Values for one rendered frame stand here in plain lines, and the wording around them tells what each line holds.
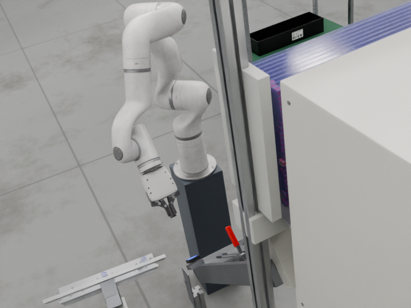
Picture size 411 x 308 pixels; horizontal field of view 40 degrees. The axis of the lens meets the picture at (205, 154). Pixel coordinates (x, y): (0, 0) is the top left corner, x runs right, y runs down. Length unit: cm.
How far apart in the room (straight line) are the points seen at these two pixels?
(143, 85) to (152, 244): 148
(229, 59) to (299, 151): 19
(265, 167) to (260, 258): 28
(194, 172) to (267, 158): 139
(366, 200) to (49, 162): 339
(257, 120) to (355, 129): 25
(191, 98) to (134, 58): 42
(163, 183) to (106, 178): 186
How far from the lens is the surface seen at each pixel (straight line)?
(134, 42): 183
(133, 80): 185
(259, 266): 126
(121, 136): 183
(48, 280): 319
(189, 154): 234
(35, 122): 462
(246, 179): 109
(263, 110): 96
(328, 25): 446
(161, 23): 191
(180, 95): 219
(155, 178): 189
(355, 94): 85
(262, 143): 100
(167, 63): 208
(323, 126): 84
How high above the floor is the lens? 215
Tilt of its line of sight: 35 degrees down
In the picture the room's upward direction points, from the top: 10 degrees counter-clockwise
